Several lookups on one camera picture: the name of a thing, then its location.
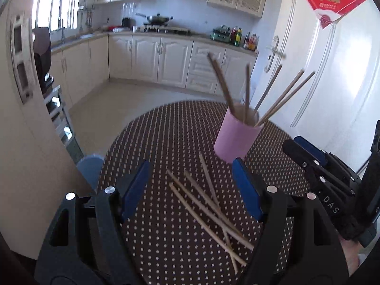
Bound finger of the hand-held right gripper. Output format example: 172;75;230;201
293;136;357;185
282;139;361;241

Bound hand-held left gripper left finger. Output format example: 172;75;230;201
34;160;152;285

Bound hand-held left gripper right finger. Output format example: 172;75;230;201
232;158;349;285

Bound light wooden chopstick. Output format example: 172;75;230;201
199;154;239;274
183;170;255;251
166;170;244;236
169;183;247;267

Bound pink cup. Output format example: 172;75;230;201
214;102;265;164

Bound group of wooden chopsticks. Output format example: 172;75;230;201
207;53;316;127

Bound person's right hand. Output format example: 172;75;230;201
338;234;361;277

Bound blue round stool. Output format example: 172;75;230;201
76;154;105;190

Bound brown polka dot tablecloth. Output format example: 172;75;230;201
52;100;342;285

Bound metal storage rack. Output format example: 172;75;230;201
43;85;85;164

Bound cream lower cabinets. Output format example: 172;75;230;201
50;34;258;101

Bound bottles and green container group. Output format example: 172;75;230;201
211;26;232;43

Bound gas stove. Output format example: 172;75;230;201
139;25;192;35

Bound black kitchen appliance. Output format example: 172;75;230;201
32;27;54;88

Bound metal wok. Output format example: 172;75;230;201
136;12;173;26

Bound metal door strike plate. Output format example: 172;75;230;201
10;13;34;104

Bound hanging utensil rack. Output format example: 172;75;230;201
78;0;95;33

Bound kitchen window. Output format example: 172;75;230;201
31;0;84;32

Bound silver door handle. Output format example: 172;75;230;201
264;36;286;73

